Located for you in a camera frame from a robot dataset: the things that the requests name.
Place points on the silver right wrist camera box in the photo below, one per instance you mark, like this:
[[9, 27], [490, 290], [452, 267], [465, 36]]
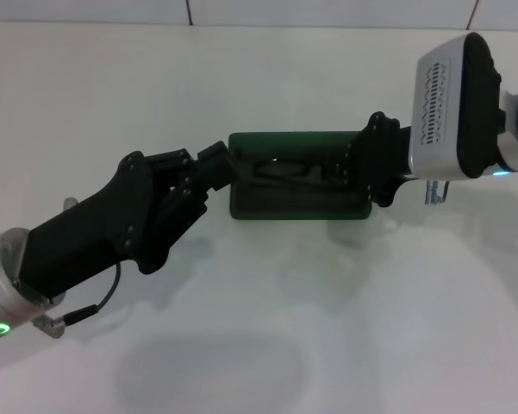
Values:
[[444, 108]]

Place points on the green glasses case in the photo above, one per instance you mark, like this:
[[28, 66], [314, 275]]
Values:
[[297, 207]]

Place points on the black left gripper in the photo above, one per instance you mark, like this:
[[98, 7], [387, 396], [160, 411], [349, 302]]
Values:
[[90, 241]]

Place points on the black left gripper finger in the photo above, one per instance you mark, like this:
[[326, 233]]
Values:
[[215, 161]]

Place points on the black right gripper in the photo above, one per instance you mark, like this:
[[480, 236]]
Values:
[[383, 155]]

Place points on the black glasses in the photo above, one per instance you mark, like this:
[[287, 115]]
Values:
[[284, 170]]

